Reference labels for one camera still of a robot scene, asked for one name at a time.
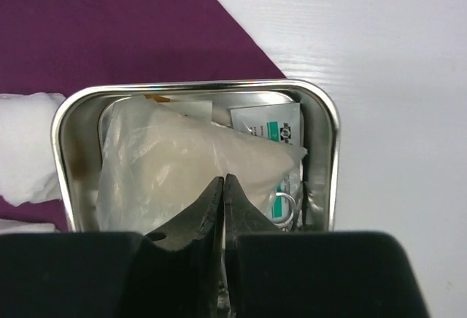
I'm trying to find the hemostat forceps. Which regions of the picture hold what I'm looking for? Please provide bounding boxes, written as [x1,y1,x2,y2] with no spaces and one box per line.
[271,191,297,229]

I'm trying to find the purple cloth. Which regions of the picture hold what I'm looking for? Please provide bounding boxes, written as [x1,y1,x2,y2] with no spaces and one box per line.
[0,0,287,232]

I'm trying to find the steel tray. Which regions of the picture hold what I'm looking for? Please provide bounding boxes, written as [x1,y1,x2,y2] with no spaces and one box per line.
[51,79,341,231]

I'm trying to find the gauze pad top right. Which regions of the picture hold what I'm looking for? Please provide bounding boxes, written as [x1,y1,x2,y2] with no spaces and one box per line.
[1,93,65,206]

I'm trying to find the gauze pad middle right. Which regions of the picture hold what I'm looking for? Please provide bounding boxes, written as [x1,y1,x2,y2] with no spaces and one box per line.
[0,220,59,235]

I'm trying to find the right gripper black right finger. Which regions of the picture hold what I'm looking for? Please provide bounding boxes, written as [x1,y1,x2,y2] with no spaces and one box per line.
[223,174,428,317]

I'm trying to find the gauze pad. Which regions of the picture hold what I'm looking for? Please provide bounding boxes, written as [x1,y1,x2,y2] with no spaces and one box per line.
[0,220,59,235]
[1,93,65,206]

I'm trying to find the bag of cotton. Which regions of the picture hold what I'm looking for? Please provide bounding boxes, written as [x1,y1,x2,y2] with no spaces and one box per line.
[96,96,307,234]

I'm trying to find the suture packet white green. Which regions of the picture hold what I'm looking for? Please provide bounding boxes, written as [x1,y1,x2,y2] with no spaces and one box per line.
[231,103,303,146]

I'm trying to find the scalpel with orange cover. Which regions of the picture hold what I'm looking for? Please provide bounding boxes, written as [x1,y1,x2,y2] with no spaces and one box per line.
[144,94,171,103]

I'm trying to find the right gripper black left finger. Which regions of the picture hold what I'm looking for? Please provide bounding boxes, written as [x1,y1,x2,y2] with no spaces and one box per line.
[1,177,224,317]

